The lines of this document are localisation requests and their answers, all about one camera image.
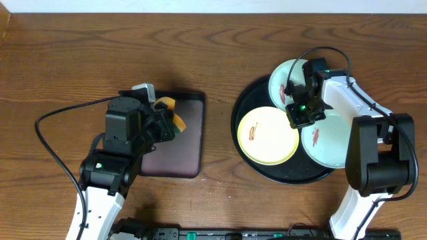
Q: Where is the orange green sponge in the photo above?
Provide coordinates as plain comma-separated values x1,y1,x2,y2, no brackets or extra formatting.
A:
153,97,187,134

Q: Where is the pale green plate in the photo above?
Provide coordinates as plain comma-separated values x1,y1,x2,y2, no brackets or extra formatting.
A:
268,59,306,111
301,109,351,169

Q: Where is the yellow plate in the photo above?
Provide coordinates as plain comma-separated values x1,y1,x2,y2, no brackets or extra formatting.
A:
237,107,300,165

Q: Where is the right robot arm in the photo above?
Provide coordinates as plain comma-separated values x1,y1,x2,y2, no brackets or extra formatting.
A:
281,58,418,239

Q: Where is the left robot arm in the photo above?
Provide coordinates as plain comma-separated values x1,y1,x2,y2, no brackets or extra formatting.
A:
67,89,185,239

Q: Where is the black rectangular water tray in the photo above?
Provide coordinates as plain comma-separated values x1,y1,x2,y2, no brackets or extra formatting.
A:
141,90,205,179

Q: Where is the round black tray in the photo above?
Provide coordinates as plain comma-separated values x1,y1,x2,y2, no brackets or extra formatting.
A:
231,75,334,185

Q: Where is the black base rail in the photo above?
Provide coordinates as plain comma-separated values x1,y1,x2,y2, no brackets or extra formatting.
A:
109,218,403,240

